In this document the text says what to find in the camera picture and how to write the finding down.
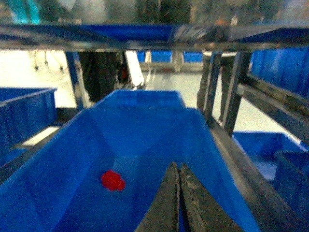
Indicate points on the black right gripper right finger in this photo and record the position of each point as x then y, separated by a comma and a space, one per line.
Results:
201, 212

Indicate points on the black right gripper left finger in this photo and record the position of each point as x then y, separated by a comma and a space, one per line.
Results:
164, 212

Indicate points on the red toy block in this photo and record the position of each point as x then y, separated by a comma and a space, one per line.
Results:
112, 181

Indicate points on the blue bin lower right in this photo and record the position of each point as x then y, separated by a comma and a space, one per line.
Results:
282, 162

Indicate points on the blue bin on rack top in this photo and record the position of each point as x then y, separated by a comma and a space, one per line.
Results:
137, 134

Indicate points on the blue bin far left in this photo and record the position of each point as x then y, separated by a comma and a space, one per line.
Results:
24, 112

